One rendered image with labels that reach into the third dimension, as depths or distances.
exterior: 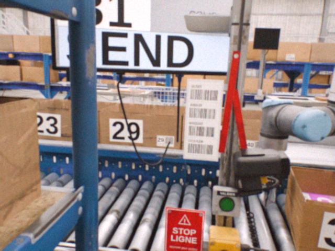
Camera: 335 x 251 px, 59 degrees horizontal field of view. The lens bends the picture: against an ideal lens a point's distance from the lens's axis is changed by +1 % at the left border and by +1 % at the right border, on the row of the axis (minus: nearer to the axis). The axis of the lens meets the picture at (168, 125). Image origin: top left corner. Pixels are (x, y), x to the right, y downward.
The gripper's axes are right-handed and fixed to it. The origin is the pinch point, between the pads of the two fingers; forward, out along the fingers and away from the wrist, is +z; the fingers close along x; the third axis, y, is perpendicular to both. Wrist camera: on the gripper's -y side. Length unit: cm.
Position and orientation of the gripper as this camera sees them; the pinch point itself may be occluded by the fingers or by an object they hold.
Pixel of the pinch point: (265, 202)
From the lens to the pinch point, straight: 113.3
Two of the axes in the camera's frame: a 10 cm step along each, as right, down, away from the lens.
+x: 9.9, 0.6, -1.3
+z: -0.3, 9.8, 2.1
